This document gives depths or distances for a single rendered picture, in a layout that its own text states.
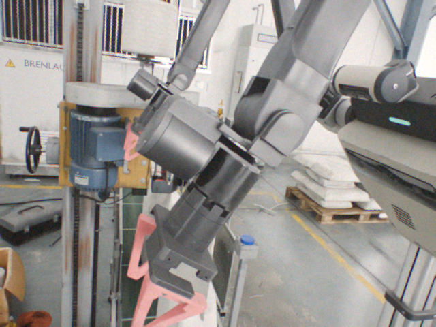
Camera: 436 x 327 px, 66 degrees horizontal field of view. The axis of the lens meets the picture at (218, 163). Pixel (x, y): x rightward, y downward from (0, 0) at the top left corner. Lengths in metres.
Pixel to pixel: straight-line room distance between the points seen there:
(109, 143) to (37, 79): 3.09
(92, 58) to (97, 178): 0.44
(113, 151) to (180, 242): 0.71
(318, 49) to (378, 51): 6.54
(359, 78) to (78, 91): 0.74
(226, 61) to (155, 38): 4.48
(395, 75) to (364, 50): 5.97
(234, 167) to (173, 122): 0.08
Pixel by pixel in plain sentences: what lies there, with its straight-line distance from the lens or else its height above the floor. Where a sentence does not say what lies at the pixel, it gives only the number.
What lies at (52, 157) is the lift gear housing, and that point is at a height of 1.13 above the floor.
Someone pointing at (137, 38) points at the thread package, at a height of 1.57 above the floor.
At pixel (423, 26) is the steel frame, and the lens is 6.97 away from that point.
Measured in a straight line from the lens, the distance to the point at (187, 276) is 1.10.
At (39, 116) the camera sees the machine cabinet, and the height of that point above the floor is 0.74.
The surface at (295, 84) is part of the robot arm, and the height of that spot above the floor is 1.52.
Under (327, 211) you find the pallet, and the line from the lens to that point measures 3.97.
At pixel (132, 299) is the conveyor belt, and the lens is 1.81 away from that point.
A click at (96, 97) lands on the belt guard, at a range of 1.04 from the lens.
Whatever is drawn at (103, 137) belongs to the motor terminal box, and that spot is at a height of 1.29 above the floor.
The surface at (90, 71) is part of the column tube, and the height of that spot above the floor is 1.45.
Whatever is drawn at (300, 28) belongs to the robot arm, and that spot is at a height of 1.57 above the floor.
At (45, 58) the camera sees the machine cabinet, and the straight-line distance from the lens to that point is 4.04.
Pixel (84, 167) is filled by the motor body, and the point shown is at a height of 1.17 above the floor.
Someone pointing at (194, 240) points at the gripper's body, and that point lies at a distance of 0.35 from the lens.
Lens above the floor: 1.53
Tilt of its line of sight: 16 degrees down
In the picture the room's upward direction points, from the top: 8 degrees clockwise
